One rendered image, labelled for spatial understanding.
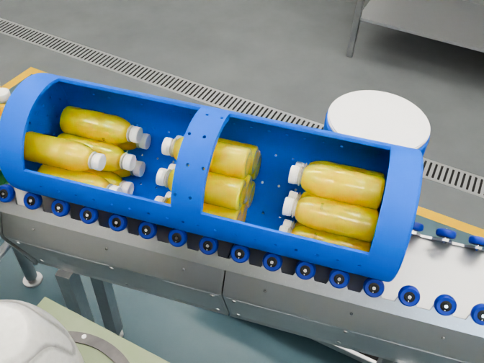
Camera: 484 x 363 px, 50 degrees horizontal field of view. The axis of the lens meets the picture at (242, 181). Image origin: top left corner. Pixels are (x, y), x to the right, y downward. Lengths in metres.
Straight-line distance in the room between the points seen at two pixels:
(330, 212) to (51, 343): 0.59
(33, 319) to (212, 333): 1.51
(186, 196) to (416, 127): 0.70
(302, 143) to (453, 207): 1.70
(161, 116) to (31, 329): 0.74
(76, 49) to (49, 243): 2.55
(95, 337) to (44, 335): 0.28
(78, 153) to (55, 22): 3.03
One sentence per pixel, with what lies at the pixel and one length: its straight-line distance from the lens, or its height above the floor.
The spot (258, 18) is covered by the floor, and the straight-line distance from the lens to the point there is 4.13.
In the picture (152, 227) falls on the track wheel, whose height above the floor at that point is 0.98.
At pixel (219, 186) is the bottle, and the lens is 1.09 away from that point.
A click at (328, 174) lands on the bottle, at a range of 1.07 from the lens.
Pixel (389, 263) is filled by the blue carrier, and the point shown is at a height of 1.10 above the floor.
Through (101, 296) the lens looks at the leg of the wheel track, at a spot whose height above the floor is 0.32.
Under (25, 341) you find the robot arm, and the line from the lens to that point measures 0.69.
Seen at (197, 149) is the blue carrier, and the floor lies 1.22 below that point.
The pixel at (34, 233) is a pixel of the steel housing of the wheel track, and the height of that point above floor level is 0.87.
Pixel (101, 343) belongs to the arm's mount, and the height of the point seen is 1.07.
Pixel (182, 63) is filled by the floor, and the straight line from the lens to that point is 3.58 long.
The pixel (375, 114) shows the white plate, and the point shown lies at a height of 1.04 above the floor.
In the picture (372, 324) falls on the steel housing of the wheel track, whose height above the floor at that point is 0.86.
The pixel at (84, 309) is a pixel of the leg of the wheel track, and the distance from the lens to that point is 1.78.
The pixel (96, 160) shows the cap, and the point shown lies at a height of 1.11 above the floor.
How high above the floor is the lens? 1.90
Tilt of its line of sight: 45 degrees down
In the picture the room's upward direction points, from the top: 3 degrees clockwise
